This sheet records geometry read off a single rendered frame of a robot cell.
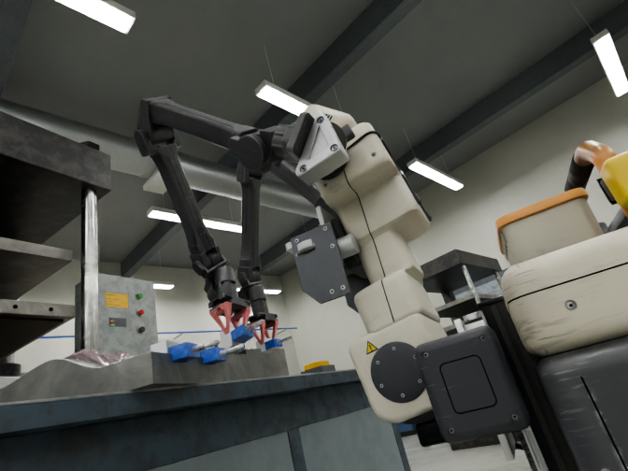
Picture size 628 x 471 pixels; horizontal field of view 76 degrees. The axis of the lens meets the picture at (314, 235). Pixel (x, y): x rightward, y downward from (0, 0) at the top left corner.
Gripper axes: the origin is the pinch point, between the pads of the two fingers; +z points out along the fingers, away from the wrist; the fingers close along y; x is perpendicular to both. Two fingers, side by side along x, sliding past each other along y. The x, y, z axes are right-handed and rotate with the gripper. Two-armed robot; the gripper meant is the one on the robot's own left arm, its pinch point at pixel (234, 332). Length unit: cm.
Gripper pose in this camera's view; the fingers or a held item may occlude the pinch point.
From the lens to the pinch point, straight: 111.5
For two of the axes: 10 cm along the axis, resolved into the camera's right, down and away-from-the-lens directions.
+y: -5.8, -3.4, -7.4
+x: 7.7, -5.3, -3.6
